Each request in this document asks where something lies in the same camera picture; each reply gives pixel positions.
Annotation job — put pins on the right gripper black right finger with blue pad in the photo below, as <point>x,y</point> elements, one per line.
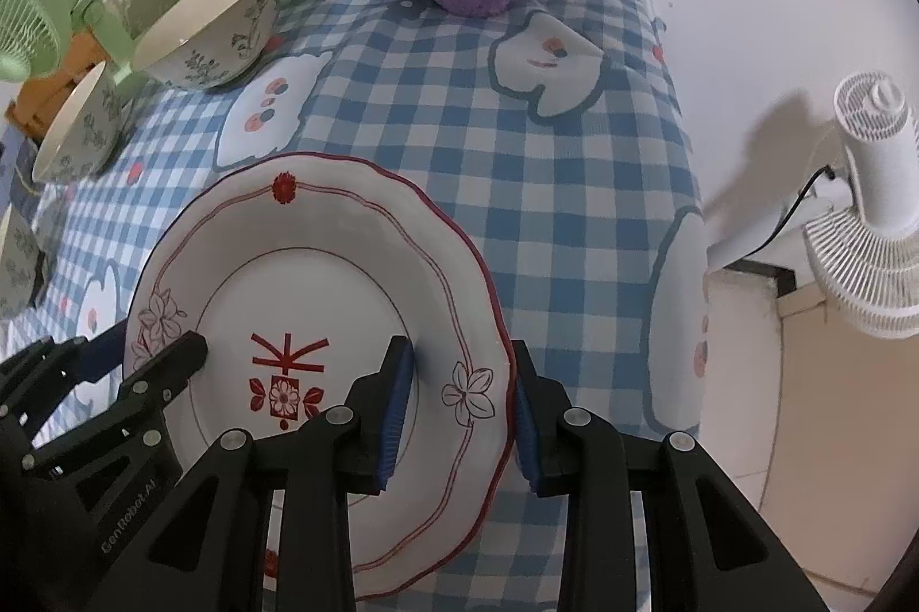
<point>708,549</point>

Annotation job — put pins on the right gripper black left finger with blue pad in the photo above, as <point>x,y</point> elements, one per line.
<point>204,547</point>

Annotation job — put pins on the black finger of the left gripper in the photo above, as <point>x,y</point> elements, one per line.
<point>91,488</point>

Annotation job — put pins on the small floral ceramic bowl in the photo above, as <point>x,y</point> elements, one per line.
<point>22,265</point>

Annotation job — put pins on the white plate red floral rim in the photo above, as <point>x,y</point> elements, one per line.
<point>298,270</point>

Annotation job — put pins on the medium floral ceramic bowl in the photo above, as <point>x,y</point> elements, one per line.
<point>83,133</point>

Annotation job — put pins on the large floral ceramic bowl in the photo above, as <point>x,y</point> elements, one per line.
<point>203,44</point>

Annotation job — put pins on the white floor fan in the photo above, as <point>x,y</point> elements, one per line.
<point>864,257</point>

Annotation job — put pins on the blue checkered tablecloth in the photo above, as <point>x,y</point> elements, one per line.
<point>551,134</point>

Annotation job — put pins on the green desk fan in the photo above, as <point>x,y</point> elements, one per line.
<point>36,35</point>

